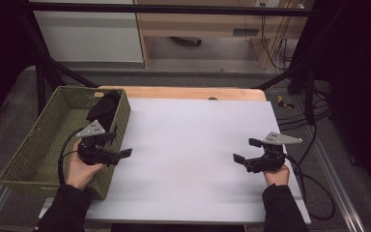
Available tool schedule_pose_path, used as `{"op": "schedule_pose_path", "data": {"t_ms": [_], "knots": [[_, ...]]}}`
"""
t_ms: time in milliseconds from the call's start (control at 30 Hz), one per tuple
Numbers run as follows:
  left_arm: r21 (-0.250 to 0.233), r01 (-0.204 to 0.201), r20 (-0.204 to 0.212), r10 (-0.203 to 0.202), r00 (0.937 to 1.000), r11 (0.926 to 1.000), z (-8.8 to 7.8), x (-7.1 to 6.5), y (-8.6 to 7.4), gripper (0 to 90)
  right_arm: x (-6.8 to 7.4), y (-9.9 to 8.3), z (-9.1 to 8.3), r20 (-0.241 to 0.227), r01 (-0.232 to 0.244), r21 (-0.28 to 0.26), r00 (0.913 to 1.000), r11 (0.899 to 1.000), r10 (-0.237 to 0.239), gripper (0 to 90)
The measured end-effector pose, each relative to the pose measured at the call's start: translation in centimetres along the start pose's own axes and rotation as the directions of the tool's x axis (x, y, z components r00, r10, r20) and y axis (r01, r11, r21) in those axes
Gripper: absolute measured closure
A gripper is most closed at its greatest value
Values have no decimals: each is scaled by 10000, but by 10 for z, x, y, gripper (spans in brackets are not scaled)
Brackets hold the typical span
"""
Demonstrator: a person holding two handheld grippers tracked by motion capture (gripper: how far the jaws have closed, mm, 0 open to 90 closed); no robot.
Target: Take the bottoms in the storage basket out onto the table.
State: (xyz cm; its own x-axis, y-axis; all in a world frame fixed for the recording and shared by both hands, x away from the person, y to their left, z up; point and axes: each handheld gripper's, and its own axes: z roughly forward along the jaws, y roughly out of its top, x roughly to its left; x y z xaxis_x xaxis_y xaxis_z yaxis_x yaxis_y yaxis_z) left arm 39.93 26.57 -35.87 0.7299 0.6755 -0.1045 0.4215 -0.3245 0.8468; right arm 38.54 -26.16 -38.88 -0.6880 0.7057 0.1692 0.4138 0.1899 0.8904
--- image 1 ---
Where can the black metal crossbar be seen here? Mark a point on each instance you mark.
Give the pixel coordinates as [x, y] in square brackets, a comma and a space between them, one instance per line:
[174, 8]

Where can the person's left hand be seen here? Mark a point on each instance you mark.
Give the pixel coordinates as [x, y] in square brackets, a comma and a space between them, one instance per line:
[80, 174]

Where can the yellow and black tool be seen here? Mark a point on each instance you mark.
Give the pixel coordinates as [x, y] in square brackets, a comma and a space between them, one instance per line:
[283, 102]

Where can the person's right hand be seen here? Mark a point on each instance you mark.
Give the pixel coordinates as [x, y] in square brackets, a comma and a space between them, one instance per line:
[277, 177]

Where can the black metal stand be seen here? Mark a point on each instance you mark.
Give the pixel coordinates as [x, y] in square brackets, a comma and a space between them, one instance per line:
[307, 93]
[42, 80]

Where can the wooden table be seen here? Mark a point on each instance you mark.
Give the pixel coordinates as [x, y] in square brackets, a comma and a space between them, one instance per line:
[180, 92]

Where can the green woven basket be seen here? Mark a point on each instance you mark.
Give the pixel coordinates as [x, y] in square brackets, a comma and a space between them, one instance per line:
[45, 141]

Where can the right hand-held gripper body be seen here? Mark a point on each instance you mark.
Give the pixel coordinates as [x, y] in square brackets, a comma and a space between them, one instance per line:
[270, 159]

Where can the white table sheet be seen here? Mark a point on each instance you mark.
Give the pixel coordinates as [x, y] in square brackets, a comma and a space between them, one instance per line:
[186, 154]

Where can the black curtain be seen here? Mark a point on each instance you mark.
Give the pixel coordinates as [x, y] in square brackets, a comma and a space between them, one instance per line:
[0, 58]
[357, 80]

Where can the white cabinet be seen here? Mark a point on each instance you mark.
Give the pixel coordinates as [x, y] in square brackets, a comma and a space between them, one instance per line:
[90, 35]

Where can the black cloth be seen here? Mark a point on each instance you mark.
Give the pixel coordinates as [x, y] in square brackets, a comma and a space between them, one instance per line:
[104, 109]

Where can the wooden desk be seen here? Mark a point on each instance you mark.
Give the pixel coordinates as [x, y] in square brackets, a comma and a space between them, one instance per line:
[203, 22]

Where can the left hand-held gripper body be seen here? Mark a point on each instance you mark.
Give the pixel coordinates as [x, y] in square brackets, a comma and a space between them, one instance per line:
[93, 154]

